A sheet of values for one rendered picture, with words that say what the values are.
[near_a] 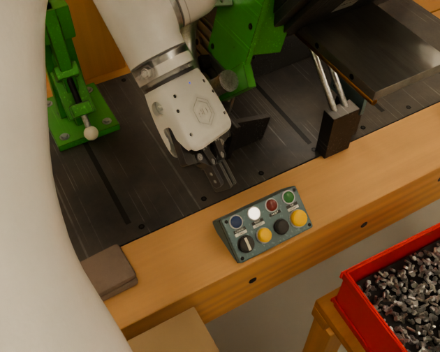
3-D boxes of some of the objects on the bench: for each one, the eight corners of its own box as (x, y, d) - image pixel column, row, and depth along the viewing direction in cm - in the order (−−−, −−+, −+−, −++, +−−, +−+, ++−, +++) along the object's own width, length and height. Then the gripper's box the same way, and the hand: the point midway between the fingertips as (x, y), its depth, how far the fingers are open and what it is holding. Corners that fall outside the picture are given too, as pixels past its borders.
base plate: (508, 75, 119) (511, 68, 117) (51, 283, 85) (47, 278, 83) (387, -10, 142) (389, -17, 140) (-10, 128, 108) (-13, 121, 106)
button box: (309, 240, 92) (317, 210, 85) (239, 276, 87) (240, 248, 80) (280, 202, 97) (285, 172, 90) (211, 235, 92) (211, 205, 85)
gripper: (180, 66, 77) (234, 171, 81) (112, 98, 66) (178, 218, 70) (214, 47, 72) (270, 160, 76) (147, 78, 61) (216, 208, 65)
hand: (220, 176), depth 72 cm, fingers closed
